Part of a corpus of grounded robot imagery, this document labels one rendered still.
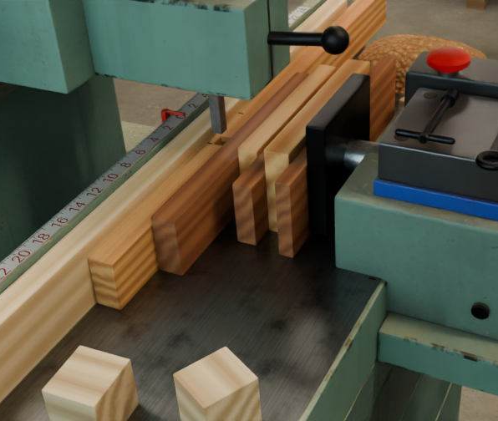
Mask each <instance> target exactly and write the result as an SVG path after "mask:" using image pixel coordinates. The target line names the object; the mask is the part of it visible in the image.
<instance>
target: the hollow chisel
mask: <svg viewBox="0 0 498 421"><path fill-rule="evenodd" d="M208 98H209V106H210V114H211V129H212V133H217V134H223V133H224V132H225V131H226V130H227V127H226V111H225V102H224V96H209V95H208Z"/></svg>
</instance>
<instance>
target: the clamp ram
mask: <svg viewBox="0 0 498 421"><path fill-rule="evenodd" d="M369 137H370V76H369V75H366V74H352V75H351V76H350V77H349V78H348V79H347V80H346V81H345V82H344V84H343V85H342V86H341V87H340V88H339V89H338V91H337V92H336V93H335V94H334V95H333V96H332V97H331V99H330V100H329V101H328V102H327V103H326V104H325V105H324V106H323V107H322V108H321V109H320V110H319V111H318V113H317V114H316V115H315V116H314V117H313V118H312V119H311V120H310V122H309V123H308V124H307V125H306V146H307V191H308V214H309V230H310V232H312V233H317V234H320V235H324V236H326V235H327V234H328V233H329V232H330V231H331V230H332V228H333V226H334V225H335V211H334V198H335V196H336V194H337V193H338V192H339V190H340V189H341V188H342V186H343V185H344V183H345V182H346V181H347V179H348V178H349V176H350V175H351V174H352V173H353V171H354V170H355V169H356V167H357V166H358V164H359V163H360V162H361V160H362V159H363V157H364V156H365V155H366V154H368V153H375V154H378V153H379V143H376V142H371V141H369Z"/></svg>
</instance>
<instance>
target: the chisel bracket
mask: <svg viewBox="0 0 498 421"><path fill-rule="evenodd" d="M82 4H83V8H84V16H85V21H86V26H87V30H88V35H89V43H90V47H91V53H92V57H93V61H94V70H95V75H100V76H105V77H111V78H116V79H125V80H130V81H135V82H141V83H145V84H154V85H159V86H165V87H170V88H175V89H184V90H190V91H195V92H200V93H204V94H206V95H209V96H224V97H229V98H234V99H244V100H251V99H253V98H254V97H255V96H257V95H258V94H259V93H260V92H261V91H262V90H263V89H264V88H265V87H266V86H267V85H268V84H269V83H270V82H271V81H272V80H273V79H274V78H275V77H276V76H278V75H279V74H280V73H281V71H283V70H284V69H285V68H286V66H288V65H289V63H290V46H279V45H268V43H267V35H268V34H269V33H270V32H271V31H288V32H289V24H288V5H287V0H82Z"/></svg>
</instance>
